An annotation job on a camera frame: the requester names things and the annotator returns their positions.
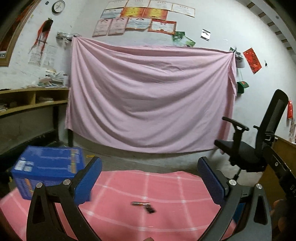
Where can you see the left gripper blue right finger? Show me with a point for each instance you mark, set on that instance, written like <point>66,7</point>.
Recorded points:
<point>254,222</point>

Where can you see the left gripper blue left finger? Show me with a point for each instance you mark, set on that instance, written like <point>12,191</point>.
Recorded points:
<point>43,222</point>

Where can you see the person's right hand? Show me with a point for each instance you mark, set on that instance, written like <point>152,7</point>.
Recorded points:
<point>278,215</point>

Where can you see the wooden cabinet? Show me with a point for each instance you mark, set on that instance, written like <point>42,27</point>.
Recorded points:
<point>270,180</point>

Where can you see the blue cardboard box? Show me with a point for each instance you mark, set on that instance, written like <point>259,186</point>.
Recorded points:
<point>47,165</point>

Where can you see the pink checked tablecloth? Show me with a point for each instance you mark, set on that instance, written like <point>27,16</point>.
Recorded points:
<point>184,208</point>

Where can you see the small black lighter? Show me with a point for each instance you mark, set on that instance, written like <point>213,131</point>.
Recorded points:
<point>146,205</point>

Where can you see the wooden shelf desk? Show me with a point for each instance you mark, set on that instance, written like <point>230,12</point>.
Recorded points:
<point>31,116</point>

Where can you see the green hanging bag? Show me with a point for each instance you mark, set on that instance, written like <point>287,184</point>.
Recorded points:
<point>241,86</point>

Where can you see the large pink hanging sheet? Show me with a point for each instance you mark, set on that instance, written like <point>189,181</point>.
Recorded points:
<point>150,99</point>

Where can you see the stack of papers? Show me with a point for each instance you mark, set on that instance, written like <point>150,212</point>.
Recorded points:
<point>51,80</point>

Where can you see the red paper wall poster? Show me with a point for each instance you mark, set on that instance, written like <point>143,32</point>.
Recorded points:
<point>252,60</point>

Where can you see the small wall photo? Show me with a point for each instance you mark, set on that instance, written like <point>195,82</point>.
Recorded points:
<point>205,35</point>

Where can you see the red tassel wall ornament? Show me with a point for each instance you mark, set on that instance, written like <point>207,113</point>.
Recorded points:
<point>42,34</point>

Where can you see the wall certificates cluster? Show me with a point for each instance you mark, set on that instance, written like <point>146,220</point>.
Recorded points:
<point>151,16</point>

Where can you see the round wall clock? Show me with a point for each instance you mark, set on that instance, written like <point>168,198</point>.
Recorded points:
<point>58,7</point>

